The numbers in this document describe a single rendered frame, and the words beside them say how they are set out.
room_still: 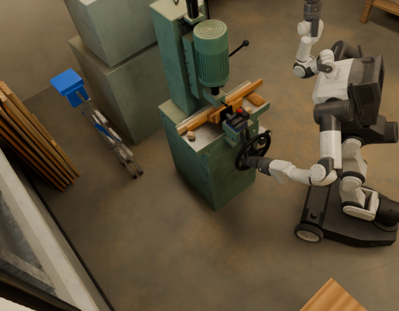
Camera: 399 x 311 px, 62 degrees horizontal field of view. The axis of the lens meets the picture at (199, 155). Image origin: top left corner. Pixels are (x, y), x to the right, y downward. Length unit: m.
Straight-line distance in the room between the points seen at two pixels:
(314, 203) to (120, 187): 1.63
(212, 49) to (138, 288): 1.77
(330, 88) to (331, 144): 0.29
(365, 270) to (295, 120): 1.46
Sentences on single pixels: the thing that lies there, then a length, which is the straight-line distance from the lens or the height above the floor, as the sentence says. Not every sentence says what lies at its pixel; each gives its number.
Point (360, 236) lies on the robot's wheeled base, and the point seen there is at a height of 0.17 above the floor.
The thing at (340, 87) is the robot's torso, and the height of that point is 1.36.
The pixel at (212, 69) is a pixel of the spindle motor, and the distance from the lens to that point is 1.80.
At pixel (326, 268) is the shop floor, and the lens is 2.66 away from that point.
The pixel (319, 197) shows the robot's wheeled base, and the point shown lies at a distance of 2.66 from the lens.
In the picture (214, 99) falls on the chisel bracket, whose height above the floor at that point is 1.06.
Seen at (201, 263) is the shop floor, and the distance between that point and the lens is 2.61.
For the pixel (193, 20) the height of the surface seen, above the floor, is 1.52.
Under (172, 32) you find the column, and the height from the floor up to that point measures 1.45.
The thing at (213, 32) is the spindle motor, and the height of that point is 1.50.
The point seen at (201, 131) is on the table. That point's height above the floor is 0.90.
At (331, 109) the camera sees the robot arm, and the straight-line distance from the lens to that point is 1.58.
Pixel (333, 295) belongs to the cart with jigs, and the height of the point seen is 0.53.
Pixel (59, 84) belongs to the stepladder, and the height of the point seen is 1.16.
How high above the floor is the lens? 2.48
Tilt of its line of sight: 54 degrees down
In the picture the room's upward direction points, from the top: 10 degrees counter-clockwise
